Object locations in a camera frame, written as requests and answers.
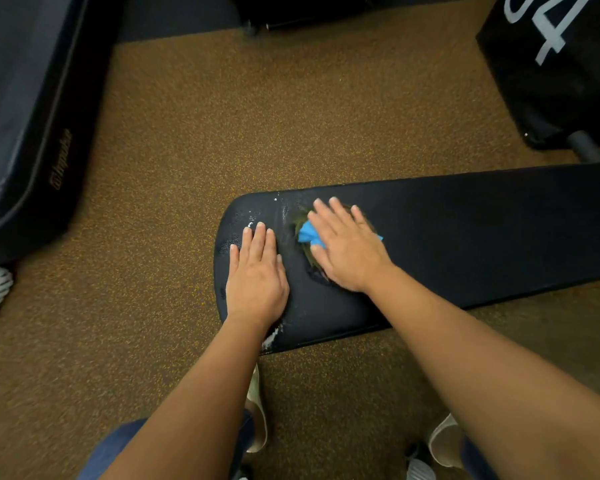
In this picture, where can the person's right hand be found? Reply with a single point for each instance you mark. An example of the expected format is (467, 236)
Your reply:
(352, 254)

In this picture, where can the person's left hand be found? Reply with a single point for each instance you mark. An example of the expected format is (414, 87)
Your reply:
(256, 289)

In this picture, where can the person's right middle finger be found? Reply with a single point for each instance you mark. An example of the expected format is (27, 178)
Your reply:
(331, 217)

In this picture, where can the person's left thumb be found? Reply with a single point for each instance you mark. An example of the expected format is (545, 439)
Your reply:
(282, 268)

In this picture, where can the person's right little finger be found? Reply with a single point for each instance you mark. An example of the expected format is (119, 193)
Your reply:
(362, 220)

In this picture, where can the person's right thumb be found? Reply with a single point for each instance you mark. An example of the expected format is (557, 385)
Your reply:
(321, 257)

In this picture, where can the person's left little finger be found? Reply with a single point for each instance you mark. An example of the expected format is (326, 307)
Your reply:
(234, 259)

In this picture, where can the person's left middle finger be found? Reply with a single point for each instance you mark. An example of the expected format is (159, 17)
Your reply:
(258, 243)

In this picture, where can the blue cleaning cloth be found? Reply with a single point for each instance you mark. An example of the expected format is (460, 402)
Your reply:
(307, 233)

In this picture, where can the person's right forearm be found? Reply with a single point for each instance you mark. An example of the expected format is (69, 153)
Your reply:
(485, 379)

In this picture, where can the person's left forearm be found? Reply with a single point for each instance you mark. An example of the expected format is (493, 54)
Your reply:
(200, 409)

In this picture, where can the black padded gym bench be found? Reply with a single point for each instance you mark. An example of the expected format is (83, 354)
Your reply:
(480, 234)

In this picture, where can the person's beige left shoe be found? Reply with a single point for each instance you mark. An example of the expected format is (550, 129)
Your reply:
(256, 409)

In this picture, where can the person's beige shoe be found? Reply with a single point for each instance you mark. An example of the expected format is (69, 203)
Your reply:
(445, 442)
(256, 409)

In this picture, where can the black equipment base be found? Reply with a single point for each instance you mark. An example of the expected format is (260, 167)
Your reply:
(305, 9)

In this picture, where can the person's beige right shoe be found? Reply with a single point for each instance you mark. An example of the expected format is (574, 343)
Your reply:
(445, 442)

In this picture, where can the person's blue left trouser leg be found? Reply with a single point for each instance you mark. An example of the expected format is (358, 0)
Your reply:
(111, 447)

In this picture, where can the person's blue trouser leg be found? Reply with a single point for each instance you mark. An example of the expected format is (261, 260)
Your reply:
(111, 447)
(475, 462)

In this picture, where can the white shoe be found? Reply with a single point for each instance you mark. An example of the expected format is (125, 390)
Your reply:
(419, 467)

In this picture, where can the grey metal tube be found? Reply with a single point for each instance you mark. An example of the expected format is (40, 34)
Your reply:
(586, 146)

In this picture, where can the black box with white print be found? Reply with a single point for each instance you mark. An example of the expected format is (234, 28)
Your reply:
(555, 79)

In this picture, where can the black padded gym machine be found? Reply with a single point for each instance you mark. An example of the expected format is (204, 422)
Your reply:
(25, 114)

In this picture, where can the person's blue right trouser leg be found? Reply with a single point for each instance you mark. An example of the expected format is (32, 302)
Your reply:
(475, 462)

